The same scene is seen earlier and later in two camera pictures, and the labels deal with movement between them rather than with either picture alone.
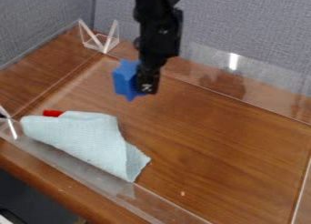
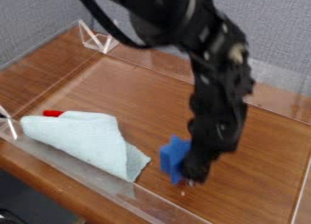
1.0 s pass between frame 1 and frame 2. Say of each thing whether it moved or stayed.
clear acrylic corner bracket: stayed
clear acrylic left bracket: stayed
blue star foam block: moved
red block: stayed
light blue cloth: stayed
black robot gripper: moved
